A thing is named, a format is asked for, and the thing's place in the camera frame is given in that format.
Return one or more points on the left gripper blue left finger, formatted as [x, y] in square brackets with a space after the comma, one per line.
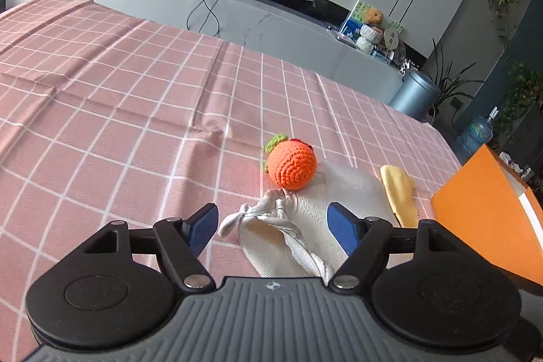
[180, 243]

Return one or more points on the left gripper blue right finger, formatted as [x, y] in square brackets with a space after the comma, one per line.
[364, 240]

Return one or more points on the white towel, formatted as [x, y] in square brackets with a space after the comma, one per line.
[361, 193]

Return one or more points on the yellow cloth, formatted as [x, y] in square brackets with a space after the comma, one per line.
[399, 188]

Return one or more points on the orange crocheted toy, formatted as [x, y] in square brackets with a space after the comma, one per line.
[290, 163]

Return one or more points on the white knitted cloth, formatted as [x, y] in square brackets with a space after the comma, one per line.
[285, 234]

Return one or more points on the orange storage box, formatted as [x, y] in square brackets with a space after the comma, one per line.
[492, 210]

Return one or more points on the pink checkered tablecloth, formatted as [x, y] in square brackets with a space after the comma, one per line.
[109, 117]

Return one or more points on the grey metal trash can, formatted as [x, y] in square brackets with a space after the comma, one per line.
[416, 96]

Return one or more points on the blue water jug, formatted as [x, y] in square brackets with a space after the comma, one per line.
[478, 132]

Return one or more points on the potted long-leaf plant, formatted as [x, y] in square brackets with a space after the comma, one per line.
[443, 78]

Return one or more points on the teddy bear on stand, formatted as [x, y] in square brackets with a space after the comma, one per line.
[370, 33]

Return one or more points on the green picture board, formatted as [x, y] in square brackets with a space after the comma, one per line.
[348, 31]

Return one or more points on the hanging green vine plant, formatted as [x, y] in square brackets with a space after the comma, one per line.
[515, 83]

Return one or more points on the white marble TV console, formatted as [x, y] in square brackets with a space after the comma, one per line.
[271, 30]

